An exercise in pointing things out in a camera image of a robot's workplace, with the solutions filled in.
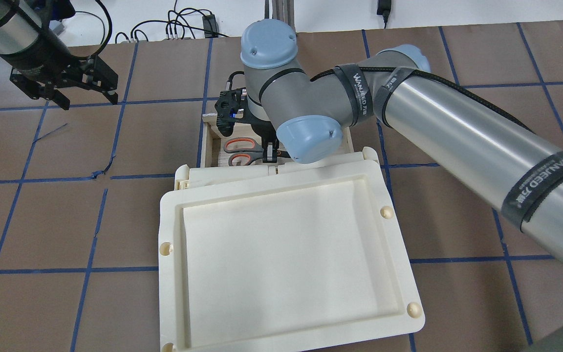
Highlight wooden drawer with white handle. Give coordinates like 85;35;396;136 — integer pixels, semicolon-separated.
202;110;355;169

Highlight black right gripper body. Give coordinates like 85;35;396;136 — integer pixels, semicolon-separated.
215;89;277;142

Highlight grey orange handled scissors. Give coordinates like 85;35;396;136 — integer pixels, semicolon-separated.
222;137;290;166

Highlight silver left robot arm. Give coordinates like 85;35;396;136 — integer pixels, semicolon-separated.
0;0;118;110

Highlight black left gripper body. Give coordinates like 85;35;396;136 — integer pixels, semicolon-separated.
10;54;118;102

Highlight black power adapter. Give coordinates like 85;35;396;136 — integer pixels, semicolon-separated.
202;14;220;38

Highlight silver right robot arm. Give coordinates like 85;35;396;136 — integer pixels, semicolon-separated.
215;19;563;263

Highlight cream plastic tray organizer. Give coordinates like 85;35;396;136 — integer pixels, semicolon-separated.
158;147;425;352

